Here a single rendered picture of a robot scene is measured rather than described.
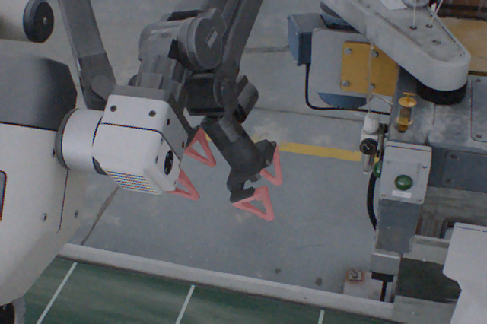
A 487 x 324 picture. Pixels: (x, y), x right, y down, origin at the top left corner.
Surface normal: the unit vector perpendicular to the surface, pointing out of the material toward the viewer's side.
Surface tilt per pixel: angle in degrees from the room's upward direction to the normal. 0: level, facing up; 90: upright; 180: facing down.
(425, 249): 90
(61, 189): 90
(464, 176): 90
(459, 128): 0
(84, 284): 0
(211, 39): 75
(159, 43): 34
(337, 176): 0
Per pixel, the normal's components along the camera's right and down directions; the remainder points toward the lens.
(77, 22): 0.17, -0.25
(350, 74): -0.26, 0.62
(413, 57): -0.92, 0.28
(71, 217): 0.96, 0.15
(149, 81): -0.07, -0.34
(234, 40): 0.87, -0.08
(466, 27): -0.04, -0.77
